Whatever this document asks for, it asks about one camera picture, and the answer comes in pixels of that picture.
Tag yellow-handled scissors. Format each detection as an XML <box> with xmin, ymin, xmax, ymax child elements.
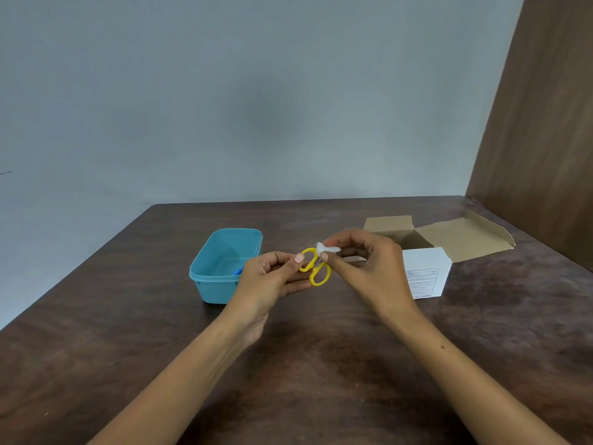
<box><xmin>299</xmin><ymin>247</ymin><xmax>332</xmax><ymax>287</ymax></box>

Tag person's left hand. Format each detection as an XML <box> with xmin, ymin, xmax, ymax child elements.
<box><xmin>225</xmin><ymin>251</ymin><xmax>313</xmax><ymax>348</ymax></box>

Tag brown wooden panel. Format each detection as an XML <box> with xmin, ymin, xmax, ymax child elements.
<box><xmin>465</xmin><ymin>0</ymin><xmax>593</xmax><ymax>273</ymax></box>

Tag person's right forearm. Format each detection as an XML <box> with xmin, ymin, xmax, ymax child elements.
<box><xmin>377</xmin><ymin>305</ymin><xmax>570</xmax><ymax>445</ymax></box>

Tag person's right hand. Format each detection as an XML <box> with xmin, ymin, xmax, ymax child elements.
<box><xmin>320</xmin><ymin>228</ymin><xmax>420</xmax><ymax>320</ymax></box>

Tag person's left forearm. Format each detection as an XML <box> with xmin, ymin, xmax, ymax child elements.
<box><xmin>88</xmin><ymin>305</ymin><xmax>267</xmax><ymax>445</ymax></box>

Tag blue plastic container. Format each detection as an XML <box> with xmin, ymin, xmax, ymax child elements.
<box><xmin>189</xmin><ymin>228</ymin><xmax>263</xmax><ymax>305</ymax></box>

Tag open white cardboard box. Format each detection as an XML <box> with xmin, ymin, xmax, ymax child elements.
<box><xmin>344</xmin><ymin>210</ymin><xmax>516</xmax><ymax>300</ymax></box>

